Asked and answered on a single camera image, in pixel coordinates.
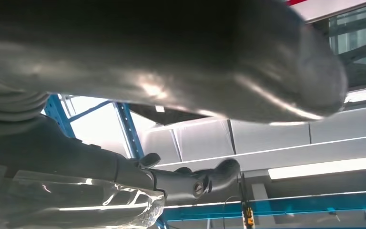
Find blue metal shelf rack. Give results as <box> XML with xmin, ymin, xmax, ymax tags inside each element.
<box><xmin>42</xmin><ymin>93</ymin><xmax>366</xmax><ymax>229</ymax></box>

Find yellow black hanging tool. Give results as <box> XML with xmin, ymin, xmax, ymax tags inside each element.
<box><xmin>237</xmin><ymin>172</ymin><xmax>255</xmax><ymax>229</ymax></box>

